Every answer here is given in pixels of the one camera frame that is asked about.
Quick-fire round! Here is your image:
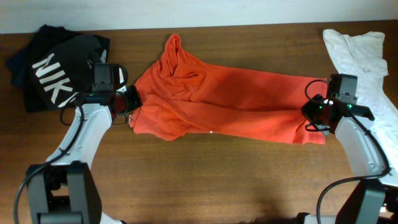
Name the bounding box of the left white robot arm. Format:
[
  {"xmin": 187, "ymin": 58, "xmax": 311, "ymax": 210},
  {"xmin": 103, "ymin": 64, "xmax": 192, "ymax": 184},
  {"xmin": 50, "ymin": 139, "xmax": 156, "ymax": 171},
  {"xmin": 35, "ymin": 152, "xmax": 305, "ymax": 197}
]
[{"xmin": 22, "ymin": 85, "xmax": 142, "ymax": 223}]

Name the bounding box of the orange printed t-shirt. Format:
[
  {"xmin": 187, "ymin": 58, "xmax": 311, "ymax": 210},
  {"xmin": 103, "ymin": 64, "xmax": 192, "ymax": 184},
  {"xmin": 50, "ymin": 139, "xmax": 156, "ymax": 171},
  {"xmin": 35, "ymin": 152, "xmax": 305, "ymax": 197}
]
[{"xmin": 129, "ymin": 34, "xmax": 326, "ymax": 144}]

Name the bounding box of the white t-shirt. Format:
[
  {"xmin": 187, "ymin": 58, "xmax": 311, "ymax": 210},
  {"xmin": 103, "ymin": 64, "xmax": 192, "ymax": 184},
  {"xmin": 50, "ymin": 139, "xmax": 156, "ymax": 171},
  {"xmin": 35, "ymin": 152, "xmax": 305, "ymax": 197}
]
[{"xmin": 323, "ymin": 29, "xmax": 397, "ymax": 187}]

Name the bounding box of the dark folded clothes pile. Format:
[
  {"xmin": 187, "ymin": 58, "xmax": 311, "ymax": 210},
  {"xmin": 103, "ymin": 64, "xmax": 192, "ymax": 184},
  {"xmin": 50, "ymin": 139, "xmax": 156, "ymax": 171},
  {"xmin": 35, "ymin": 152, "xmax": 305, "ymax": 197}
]
[{"xmin": 6, "ymin": 24, "xmax": 111, "ymax": 113}]

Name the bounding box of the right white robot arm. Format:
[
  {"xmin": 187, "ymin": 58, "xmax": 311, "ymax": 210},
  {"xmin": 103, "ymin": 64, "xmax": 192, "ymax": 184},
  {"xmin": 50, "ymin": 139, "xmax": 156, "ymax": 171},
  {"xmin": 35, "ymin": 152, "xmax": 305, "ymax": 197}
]
[{"xmin": 297, "ymin": 95, "xmax": 397, "ymax": 223}]

